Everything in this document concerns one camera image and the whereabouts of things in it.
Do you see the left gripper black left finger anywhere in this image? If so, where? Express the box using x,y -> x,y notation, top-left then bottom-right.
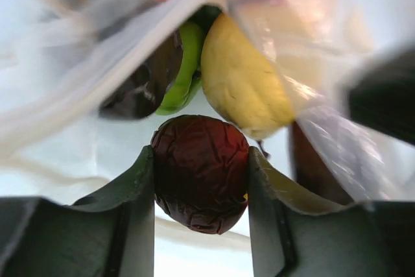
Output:
1,146 -> 155,276

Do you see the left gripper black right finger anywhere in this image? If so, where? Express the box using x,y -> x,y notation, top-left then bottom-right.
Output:
248,147 -> 414,276

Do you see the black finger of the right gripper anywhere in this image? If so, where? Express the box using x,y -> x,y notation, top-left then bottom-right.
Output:
344,46 -> 414,144

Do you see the dark red fake plum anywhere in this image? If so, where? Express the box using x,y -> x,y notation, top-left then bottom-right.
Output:
150,115 -> 249,235

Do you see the dark brown fake fruit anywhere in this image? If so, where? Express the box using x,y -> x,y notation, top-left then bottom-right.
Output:
99,30 -> 184,120

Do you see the clear polka dot zip bag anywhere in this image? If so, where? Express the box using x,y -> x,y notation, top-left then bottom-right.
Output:
1,0 -> 414,206

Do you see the yellow fake lemon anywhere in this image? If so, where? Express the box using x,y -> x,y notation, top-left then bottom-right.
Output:
200,14 -> 294,141

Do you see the green fake pepper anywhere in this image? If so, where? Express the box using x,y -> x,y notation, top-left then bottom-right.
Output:
156,21 -> 205,115

